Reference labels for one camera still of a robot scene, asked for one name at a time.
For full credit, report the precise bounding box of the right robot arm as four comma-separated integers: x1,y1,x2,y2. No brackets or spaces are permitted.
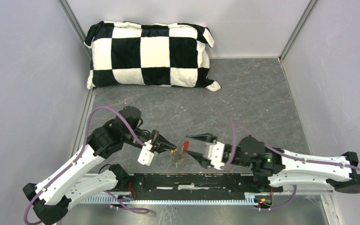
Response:
185,134,360,194

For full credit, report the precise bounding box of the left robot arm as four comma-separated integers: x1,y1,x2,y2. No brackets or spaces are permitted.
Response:
22,106,177,225

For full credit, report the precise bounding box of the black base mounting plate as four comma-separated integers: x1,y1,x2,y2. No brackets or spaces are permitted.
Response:
108,164,283,201

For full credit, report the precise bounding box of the black white checkered pillow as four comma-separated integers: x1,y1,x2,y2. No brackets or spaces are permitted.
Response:
83,21,221,92

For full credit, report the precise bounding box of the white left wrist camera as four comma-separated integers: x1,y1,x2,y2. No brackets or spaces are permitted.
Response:
137,140,154,166

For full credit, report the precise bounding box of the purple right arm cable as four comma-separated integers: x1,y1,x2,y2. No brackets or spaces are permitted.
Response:
222,119,360,179

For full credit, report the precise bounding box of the white slotted cable duct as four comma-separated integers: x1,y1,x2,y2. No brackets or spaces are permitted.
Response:
81,193,260,206

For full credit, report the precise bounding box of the left aluminium frame rail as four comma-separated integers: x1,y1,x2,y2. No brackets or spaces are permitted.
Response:
58,0,92,60

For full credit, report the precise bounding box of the aluminium frame rail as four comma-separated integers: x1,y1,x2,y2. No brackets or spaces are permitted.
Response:
278,0,319,64
58,0,92,60

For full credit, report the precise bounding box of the right aluminium frame rail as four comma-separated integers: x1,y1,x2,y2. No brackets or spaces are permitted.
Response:
278,0,319,64

